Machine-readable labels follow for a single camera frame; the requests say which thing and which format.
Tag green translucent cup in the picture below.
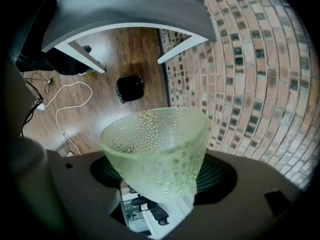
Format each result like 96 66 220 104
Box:
99 107 211 204

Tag long white charging cable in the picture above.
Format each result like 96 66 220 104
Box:
37 81 94 157

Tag dark grey table white legs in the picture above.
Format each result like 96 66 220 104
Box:
41 0 218 74

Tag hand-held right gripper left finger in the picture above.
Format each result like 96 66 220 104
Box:
46 148 149 240

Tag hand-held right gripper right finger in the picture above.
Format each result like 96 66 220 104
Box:
159 149 304 240

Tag black trash bin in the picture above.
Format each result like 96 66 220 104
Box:
115 74 146 105

